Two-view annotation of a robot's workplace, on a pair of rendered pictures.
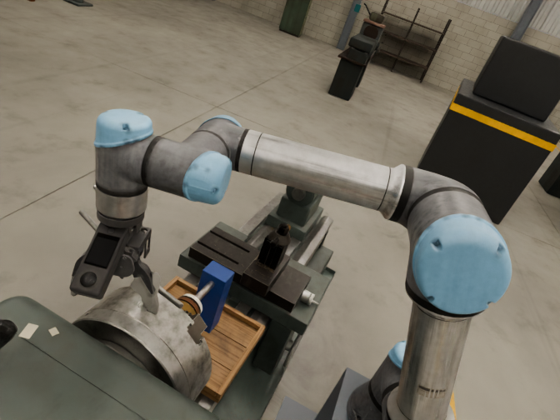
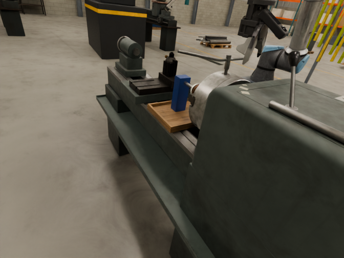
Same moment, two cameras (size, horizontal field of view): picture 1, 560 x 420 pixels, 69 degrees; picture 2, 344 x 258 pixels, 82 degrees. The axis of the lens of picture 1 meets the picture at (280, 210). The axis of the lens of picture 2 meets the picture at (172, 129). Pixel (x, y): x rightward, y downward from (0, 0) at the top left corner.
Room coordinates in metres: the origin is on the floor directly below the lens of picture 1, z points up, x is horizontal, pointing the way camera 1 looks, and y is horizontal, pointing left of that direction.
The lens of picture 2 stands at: (0.16, 1.01, 1.48)
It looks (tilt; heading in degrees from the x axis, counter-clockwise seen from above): 33 degrees down; 311
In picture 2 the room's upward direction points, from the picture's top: 8 degrees clockwise
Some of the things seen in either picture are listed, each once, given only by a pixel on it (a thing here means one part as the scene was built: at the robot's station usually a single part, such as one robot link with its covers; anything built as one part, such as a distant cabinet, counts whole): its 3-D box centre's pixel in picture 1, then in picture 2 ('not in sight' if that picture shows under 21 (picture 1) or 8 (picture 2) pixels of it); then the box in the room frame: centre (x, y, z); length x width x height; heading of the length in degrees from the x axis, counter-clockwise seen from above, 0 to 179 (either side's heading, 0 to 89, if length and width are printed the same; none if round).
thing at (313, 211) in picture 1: (303, 196); (130, 56); (1.77, -0.08, 1.01); 0.30 x 0.20 x 0.29; 167
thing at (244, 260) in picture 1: (250, 266); (160, 84); (1.20, 0.03, 0.95); 0.43 x 0.18 x 0.04; 77
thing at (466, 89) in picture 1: (493, 121); (113, 14); (5.81, -2.29, 0.98); 1.81 x 1.22 x 1.95; 165
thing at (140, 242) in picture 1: (122, 236); (256, 20); (0.52, 0.23, 1.46); 0.09 x 0.08 x 0.12; 6
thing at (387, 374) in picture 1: (408, 377); (271, 56); (0.64, -0.39, 1.27); 0.13 x 0.12 x 0.14; 0
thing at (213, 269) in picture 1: (211, 297); (180, 93); (0.93, 0.11, 1.00); 0.08 x 0.06 x 0.23; 77
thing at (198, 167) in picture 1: (192, 167); not in sight; (0.53, 0.14, 1.63); 0.11 x 0.11 x 0.08; 0
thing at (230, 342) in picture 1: (194, 332); (182, 112); (0.88, 0.12, 0.88); 0.36 x 0.30 x 0.04; 77
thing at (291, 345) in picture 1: (288, 327); not in sight; (1.18, -0.19, 0.73); 0.27 x 0.12 x 0.27; 167
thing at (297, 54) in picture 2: (1, 336); (294, 59); (0.34, 0.30, 1.38); 0.04 x 0.03 x 0.05; 167
